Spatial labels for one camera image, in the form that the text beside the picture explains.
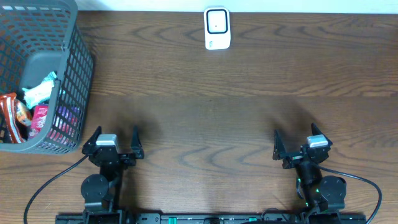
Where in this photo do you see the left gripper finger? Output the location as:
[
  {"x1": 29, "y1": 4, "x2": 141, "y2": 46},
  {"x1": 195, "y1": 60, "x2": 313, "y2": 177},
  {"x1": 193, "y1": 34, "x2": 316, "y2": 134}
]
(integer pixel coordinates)
[
  {"x1": 130, "y1": 126, "x2": 142, "y2": 153},
  {"x1": 83, "y1": 126, "x2": 102, "y2": 149}
]

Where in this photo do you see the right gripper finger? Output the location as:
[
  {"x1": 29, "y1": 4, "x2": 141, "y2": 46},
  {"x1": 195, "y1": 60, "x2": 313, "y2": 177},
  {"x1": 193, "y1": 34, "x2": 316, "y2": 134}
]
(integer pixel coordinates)
[
  {"x1": 311, "y1": 123, "x2": 330, "y2": 142},
  {"x1": 274, "y1": 129, "x2": 286, "y2": 154}
]

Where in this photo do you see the purple pink floral pack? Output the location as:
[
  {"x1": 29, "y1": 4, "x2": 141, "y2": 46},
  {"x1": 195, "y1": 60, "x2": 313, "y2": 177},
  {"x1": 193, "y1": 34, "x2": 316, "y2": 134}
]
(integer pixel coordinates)
[{"x1": 28, "y1": 104, "x2": 80, "y2": 144}]

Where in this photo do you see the mint green wipes packet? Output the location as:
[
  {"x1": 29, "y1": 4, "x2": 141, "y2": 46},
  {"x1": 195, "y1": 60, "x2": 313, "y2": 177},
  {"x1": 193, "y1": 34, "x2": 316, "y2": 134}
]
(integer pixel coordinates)
[{"x1": 22, "y1": 72, "x2": 57, "y2": 110}]

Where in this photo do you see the orange snack bar wrapper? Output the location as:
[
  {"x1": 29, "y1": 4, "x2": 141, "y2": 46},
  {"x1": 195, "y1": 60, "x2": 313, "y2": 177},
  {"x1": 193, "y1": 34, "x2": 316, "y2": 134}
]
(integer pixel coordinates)
[{"x1": 1, "y1": 93, "x2": 32, "y2": 144}]

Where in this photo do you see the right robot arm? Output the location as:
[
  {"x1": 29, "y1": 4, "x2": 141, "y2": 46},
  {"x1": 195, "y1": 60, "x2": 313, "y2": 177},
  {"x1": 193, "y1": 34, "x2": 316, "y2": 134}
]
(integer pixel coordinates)
[{"x1": 272, "y1": 123, "x2": 346, "y2": 223}]

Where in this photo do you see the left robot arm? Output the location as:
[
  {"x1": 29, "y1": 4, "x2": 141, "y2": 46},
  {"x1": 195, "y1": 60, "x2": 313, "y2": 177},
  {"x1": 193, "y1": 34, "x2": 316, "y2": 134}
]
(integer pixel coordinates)
[{"x1": 81, "y1": 126, "x2": 144, "y2": 224}]

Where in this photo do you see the white barcode scanner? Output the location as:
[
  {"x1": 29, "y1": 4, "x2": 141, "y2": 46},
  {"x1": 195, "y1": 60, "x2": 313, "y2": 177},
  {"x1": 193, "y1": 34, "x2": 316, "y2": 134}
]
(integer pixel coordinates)
[{"x1": 203, "y1": 7, "x2": 231, "y2": 50}]

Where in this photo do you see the grey plastic mesh basket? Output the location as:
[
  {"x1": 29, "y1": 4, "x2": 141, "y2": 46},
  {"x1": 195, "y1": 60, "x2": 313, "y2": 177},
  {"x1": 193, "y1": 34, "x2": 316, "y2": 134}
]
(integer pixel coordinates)
[{"x1": 1, "y1": 0, "x2": 94, "y2": 155}]

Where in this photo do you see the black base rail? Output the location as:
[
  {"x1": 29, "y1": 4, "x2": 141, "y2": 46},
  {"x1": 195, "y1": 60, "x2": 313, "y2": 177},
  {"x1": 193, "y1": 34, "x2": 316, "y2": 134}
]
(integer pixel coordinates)
[{"x1": 55, "y1": 212, "x2": 366, "y2": 224}]

